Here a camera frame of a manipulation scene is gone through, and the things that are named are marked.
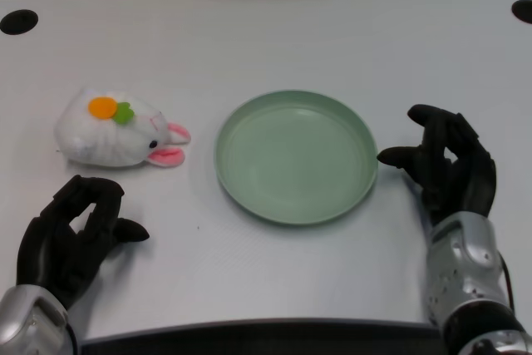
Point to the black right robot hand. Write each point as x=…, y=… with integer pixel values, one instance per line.
x=461, y=172

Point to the green round plate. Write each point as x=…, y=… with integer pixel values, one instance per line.
x=296, y=157

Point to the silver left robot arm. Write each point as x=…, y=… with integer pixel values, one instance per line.
x=31, y=321

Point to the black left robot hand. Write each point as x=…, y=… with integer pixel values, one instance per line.
x=62, y=243

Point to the white rabbit doll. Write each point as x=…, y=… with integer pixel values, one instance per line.
x=112, y=134

